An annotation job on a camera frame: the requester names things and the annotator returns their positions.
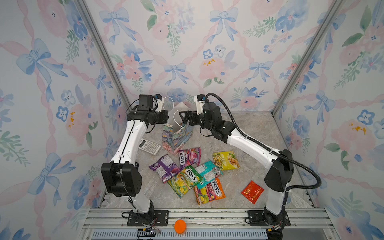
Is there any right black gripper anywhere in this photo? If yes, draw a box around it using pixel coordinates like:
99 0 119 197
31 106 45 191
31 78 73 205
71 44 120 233
179 111 215 135

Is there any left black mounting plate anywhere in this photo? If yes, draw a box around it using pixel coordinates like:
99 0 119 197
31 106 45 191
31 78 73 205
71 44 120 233
127 210 169 227

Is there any purple snack packet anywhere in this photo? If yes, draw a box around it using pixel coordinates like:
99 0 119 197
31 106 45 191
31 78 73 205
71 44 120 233
149 155 181 184

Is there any aluminium frame rail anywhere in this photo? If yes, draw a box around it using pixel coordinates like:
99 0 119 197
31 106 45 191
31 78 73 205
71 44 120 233
78 209 340 240

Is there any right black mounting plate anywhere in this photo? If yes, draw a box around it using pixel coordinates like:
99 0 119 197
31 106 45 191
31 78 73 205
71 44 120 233
245 209 291 228

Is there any white calculator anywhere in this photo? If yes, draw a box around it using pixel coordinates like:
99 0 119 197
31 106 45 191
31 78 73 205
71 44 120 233
139 139 161 155

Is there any yellow chips bag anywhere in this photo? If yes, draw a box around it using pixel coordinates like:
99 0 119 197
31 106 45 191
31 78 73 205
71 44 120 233
213 151 240 171

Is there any red sauce packet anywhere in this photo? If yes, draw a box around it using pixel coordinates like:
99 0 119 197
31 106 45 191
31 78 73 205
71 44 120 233
241 181 264 205

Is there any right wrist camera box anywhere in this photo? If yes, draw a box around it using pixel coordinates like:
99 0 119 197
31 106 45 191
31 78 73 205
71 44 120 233
194 95 223 125

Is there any floral paper gift bag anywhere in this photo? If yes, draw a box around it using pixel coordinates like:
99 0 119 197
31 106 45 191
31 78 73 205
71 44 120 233
161 96 195 156

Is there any orange Fox's candy bag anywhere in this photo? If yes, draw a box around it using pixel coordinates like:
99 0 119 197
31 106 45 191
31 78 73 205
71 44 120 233
194 178 226 205

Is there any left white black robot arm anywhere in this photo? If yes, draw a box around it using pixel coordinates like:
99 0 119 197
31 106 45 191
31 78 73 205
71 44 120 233
101 110 169 214

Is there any black mounting plate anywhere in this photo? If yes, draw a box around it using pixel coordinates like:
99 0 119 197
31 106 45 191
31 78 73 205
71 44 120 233
245 209 291 228
127 210 169 227

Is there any green Fox's candy bag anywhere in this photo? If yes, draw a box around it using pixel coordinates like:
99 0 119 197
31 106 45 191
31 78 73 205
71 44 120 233
168 166 203 199

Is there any orange round cap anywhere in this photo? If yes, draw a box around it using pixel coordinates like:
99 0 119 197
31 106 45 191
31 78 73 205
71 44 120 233
174 220 187 235

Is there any magenta Fox's candy bag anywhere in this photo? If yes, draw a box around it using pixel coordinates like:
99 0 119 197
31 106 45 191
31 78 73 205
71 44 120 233
179 147 201 170

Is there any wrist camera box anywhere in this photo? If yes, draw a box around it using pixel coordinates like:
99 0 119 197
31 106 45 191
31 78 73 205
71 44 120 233
137 94 164 113
194 95 223 125

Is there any black corrugated cable conduit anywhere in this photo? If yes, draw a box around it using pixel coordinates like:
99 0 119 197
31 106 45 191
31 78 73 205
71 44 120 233
205 92 322 193

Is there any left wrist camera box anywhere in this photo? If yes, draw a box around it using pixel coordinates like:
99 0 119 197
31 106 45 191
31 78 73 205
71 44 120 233
137 94 164 113

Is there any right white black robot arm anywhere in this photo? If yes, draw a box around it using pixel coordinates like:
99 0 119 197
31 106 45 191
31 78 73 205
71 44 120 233
179 111 294 229

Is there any teal snack packet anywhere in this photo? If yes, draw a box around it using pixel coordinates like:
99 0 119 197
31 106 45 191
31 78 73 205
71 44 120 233
195 161 223 189

